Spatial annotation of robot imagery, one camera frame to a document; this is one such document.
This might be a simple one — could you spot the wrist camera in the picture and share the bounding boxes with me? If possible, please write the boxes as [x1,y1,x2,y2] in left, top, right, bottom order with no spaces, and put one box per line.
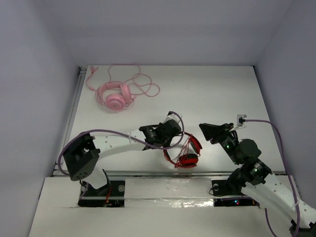
[163,111,182,124]
[234,115,247,130]

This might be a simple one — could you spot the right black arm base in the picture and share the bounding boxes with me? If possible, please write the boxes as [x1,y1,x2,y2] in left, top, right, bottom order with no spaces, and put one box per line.
[209,170,260,207]

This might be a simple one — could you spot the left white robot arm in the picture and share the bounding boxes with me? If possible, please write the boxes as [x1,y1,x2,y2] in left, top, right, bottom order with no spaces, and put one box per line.
[57,117,184,195]

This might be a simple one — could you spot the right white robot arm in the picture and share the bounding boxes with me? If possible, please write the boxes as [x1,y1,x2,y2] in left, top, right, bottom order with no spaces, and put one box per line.
[199,123,316,237]

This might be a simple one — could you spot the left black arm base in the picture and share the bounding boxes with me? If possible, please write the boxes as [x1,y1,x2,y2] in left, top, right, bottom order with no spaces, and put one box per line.
[78,175,125,208]

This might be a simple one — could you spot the pink headphones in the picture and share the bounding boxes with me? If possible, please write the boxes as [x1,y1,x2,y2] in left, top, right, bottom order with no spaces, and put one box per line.
[95,82,136,111]

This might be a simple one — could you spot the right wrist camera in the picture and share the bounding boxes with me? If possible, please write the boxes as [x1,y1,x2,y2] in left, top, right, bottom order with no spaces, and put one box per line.
[234,115,247,130]

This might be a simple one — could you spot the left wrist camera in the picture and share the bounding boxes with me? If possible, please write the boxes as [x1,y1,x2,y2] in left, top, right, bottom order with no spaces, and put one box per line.
[163,111,182,124]

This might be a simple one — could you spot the red black headphones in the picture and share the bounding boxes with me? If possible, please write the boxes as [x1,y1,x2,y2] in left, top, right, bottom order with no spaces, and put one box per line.
[163,132,202,168]

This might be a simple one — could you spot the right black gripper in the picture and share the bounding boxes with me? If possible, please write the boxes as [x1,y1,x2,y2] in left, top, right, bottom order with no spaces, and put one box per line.
[199,122,240,164]

